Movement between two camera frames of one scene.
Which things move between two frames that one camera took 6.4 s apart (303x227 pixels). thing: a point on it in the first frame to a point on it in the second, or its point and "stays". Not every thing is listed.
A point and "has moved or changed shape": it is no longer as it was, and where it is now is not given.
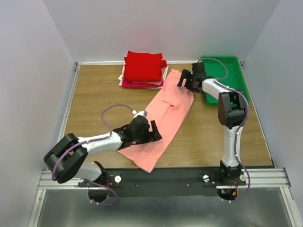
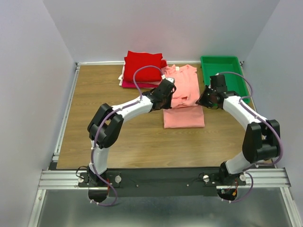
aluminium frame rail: x=47 y=182 stays
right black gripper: x=185 y=74 to x=201 y=100
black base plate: x=161 y=182 stays
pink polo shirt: x=168 y=108 has moved or changed shape
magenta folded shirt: x=131 y=84 stays
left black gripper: x=151 y=136 to x=167 y=106
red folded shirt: x=139 y=66 stays
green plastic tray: x=227 y=70 stays
